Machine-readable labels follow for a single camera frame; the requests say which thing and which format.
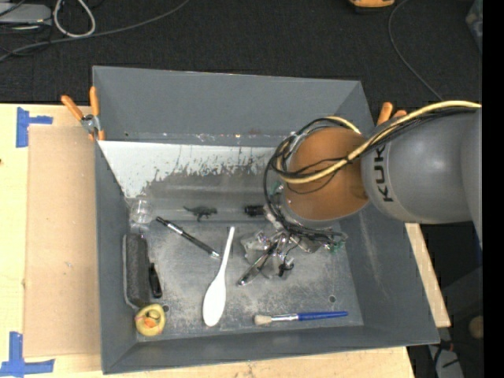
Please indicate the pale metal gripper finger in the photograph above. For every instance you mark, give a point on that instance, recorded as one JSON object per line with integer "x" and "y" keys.
{"x": 267, "y": 265}
{"x": 258, "y": 261}

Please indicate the crumpled clear plastic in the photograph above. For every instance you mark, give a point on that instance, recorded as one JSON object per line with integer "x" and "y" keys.
{"x": 252, "y": 244}

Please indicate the white plastic spoon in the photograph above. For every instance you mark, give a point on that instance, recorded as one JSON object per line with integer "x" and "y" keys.
{"x": 216, "y": 297}

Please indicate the dark green toy dinosaur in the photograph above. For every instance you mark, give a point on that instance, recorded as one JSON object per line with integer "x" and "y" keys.
{"x": 202, "y": 212}

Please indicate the black pen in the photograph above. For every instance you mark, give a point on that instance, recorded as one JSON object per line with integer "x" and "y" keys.
{"x": 185, "y": 234}

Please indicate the black sponge block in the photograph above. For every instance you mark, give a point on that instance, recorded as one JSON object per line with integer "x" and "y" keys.
{"x": 138, "y": 270}

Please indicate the yellow rubber duck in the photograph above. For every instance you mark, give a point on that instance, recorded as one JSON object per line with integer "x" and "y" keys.
{"x": 149, "y": 321}

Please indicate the clear plastic cup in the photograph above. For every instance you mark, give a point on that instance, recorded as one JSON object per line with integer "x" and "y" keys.
{"x": 141, "y": 213}

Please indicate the grey metal bin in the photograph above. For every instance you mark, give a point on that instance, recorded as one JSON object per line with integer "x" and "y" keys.
{"x": 197, "y": 104}

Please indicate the brown cardboard board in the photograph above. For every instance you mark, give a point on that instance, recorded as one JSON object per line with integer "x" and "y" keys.
{"x": 59, "y": 230}

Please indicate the black cylinder on white bracket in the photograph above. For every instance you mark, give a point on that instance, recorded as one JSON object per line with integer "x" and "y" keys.
{"x": 254, "y": 210}

